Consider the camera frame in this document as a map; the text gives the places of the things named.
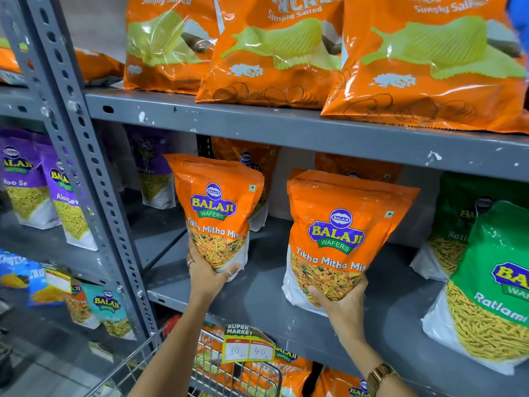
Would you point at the person's right forearm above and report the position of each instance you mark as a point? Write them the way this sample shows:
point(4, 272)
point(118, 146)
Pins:
point(357, 353)

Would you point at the green sev snack pouch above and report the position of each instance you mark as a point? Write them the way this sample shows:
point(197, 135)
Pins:
point(491, 285)
point(454, 210)

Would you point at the grey metal shelving rack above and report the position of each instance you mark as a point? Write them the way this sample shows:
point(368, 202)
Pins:
point(20, 103)
point(289, 128)

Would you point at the person's right hand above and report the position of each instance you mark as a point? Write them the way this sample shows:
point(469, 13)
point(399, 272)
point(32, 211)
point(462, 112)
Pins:
point(345, 314)

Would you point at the yellow green price tag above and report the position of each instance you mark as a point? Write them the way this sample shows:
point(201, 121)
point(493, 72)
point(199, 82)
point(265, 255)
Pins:
point(248, 345)

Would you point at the blue snack packet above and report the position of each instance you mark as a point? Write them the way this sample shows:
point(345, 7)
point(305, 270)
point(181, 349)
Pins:
point(39, 289)
point(12, 270)

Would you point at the person's left hand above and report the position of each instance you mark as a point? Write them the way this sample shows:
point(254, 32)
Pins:
point(204, 283)

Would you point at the gold wristwatch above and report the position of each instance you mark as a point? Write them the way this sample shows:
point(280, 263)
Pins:
point(379, 376)

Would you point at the teal snack pouch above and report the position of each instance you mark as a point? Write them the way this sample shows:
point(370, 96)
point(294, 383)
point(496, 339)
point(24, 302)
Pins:
point(109, 310)

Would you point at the small orange snack pouch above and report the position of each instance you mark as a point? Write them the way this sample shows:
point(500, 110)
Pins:
point(79, 310)

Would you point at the orange potato chips bag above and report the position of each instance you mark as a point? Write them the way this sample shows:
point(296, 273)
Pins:
point(97, 66)
point(430, 66)
point(165, 45)
point(268, 57)
point(8, 61)

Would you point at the person's left thumb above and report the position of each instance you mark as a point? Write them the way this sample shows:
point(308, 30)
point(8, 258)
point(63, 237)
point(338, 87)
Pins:
point(229, 270)

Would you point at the person's right thumb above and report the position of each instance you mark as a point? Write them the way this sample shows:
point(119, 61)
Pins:
point(319, 292)

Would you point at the orange snack mix pouch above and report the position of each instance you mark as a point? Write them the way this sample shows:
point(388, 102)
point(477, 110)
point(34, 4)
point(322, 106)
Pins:
point(355, 164)
point(289, 372)
point(343, 227)
point(215, 194)
point(337, 384)
point(208, 351)
point(256, 155)

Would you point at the red snack packet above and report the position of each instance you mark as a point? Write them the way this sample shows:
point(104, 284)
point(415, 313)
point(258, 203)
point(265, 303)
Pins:
point(172, 324)

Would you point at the purple sev snack pouch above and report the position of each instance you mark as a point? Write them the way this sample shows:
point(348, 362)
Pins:
point(22, 177)
point(68, 206)
point(153, 169)

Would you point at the person's left forearm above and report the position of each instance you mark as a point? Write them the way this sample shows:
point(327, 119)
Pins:
point(177, 351)

